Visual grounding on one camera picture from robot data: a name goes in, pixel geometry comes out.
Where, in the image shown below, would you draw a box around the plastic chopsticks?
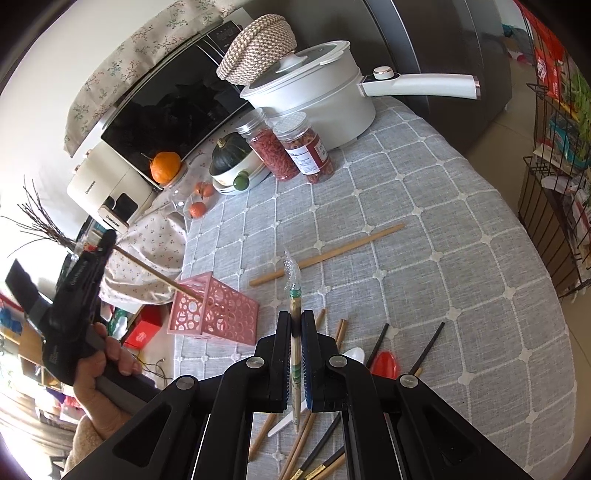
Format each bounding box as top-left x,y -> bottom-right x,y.
283,248 -> 306,433

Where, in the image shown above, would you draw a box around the grey refrigerator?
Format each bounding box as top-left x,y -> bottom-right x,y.
360,0 -> 514,158

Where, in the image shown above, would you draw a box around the white plastic spoon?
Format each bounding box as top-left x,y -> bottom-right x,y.
268,348 -> 366,435

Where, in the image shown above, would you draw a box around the black wire rack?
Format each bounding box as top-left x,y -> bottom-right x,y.
517,83 -> 591,301

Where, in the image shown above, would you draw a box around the dark green squash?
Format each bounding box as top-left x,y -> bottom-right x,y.
210,133 -> 252,175

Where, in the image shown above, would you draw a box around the person's left hand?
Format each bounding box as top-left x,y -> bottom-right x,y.
73,322 -> 143,439

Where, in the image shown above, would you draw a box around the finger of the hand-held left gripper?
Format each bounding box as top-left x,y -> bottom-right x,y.
93,228 -> 118,260

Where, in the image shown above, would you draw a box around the red plastic spoon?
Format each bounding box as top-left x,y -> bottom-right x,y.
368,351 -> 403,380

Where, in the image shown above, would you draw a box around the goji berry jar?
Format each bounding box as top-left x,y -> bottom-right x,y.
235,108 -> 301,181

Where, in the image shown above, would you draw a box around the white air fryer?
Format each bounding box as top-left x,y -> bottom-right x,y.
67,141 -> 162,232

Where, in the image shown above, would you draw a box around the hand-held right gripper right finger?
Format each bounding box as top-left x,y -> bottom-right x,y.
302,310 -> 532,480

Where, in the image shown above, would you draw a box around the black microwave oven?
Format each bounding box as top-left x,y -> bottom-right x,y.
100,18 -> 252,185

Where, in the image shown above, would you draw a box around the floral cover cloth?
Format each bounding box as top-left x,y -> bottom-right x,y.
64,0 -> 241,158

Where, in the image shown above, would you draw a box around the stack of snack packets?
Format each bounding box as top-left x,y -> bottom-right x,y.
517,0 -> 591,195

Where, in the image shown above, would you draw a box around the large orange tangerine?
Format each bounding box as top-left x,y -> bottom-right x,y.
150,151 -> 182,184

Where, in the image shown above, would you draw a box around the grey checked tablecloth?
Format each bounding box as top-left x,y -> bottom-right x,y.
173,95 -> 578,480

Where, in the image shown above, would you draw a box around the cherry print cloth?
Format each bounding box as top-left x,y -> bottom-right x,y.
99,152 -> 222,305

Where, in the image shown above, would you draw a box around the white electric pot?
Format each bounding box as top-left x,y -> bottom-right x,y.
240,40 -> 481,149

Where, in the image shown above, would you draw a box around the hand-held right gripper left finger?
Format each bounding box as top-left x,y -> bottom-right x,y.
60,310 -> 296,480

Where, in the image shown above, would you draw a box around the stacked white bowls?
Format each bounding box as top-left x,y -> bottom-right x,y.
215,167 -> 271,195

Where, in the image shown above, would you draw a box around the glass jar with wooden lid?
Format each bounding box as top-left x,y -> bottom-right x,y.
159,161 -> 218,221

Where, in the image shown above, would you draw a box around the pink perforated utensil holder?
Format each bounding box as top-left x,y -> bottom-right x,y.
167,271 -> 259,346

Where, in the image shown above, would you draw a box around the black chopstick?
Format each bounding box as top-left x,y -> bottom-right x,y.
290,412 -> 343,480
407,322 -> 446,378
305,445 -> 346,480
366,323 -> 390,370

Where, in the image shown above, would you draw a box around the white flower print bowl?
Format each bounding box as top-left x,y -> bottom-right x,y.
210,150 -> 260,188

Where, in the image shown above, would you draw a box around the red box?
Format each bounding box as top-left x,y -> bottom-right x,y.
122,305 -> 164,352

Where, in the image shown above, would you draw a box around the person's left forearm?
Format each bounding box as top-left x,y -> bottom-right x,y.
64,414 -> 110,475

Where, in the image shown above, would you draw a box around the dried twig bunch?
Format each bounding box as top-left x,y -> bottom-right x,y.
0,175 -> 77,245

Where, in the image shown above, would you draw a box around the woven basket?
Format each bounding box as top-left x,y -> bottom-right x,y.
217,14 -> 297,85

